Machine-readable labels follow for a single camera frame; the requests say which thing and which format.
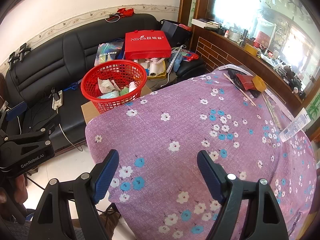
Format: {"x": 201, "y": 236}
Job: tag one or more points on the white lotion tube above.
{"x": 299, "y": 122}

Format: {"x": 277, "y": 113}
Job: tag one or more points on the red plastic basket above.
{"x": 122, "y": 72}

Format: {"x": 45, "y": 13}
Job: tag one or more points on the black leather sofa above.
{"x": 61, "y": 63}

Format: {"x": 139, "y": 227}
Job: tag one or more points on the wooden chopstick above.
{"x": 238, "y": 88}

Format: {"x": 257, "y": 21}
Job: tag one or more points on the iridescent shopping bag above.
{"x": 109, "y": 51}

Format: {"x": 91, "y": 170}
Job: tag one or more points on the yellow square dish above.
{"x": 259, "y": 84}

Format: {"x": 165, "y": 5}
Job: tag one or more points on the teal tissue pack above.
{"x": 110, "y": 95}

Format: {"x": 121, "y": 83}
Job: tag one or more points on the purple floral tablecloth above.
{"x": 177, "y": 146}

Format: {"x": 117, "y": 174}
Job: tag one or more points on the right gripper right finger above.
{"x": 214, "y": 176}

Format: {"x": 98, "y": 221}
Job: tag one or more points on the wooden brick-pattern counter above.
{"x": 216, "y": 51}

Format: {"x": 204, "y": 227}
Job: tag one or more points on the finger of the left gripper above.
{"x": 8, "y": 114}
{"x": 41, "y": 134}

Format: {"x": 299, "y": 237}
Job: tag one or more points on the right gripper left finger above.
{"x": 102, "y": 175}

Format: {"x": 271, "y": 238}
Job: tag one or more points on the dark red pouch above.
{"x": 244, "y": 82}

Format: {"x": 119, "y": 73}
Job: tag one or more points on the green towel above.
{"x": 124, "y": 91}

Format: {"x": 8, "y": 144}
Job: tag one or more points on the dark navy paper bag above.
{"x": 177, "y": 34}

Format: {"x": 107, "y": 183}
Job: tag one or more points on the white power strip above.
{"x": 57, "y": 101}

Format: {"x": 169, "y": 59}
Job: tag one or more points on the red gift box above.
{"x": 146, "y": 44}

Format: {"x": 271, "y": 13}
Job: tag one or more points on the yellow tin on counter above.
{"x": 251, "y": 49}

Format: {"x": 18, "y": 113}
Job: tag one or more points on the white red paper bag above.
{"x": 107, "y": 86}

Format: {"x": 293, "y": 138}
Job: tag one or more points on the red cloth on sofa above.
{"x": 123, "y": 12}

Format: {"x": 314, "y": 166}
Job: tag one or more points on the small white bottle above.
{"x": 132, "y": 86}

